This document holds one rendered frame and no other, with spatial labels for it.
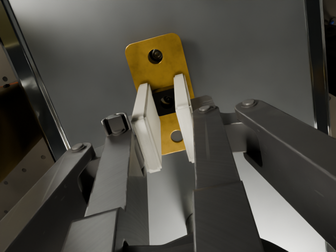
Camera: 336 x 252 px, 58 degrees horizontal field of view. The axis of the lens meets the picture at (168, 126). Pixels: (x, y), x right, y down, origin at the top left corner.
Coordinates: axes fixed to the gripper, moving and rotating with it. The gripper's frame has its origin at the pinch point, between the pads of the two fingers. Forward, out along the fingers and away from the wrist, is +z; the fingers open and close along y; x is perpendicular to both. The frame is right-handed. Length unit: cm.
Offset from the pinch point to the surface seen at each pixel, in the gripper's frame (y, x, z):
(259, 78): 6.9, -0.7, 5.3
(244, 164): 4.7, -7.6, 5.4
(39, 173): -30.1, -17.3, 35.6
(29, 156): -30.4, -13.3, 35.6
